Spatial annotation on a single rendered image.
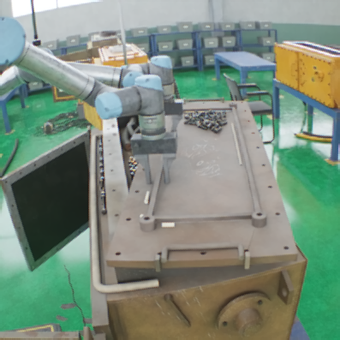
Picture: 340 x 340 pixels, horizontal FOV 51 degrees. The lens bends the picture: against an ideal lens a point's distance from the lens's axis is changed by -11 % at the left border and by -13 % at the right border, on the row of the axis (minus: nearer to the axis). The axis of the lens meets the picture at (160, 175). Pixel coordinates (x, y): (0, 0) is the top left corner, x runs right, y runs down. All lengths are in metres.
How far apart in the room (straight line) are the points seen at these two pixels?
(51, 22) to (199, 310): 9.79
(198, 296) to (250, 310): 0.16
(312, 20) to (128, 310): 11.75
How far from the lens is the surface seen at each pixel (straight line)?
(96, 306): 1.00
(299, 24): 12.09
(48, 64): 1.09
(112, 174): 1.37
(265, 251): 0.91
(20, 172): 1.91
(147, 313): 1.05
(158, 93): 1.10
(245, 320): 1.05
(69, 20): 10.42
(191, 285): 1.02
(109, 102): 1.04
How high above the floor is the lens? 1.92
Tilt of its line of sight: 26 degrees down
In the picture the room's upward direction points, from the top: 6 degrees counter-clockwise
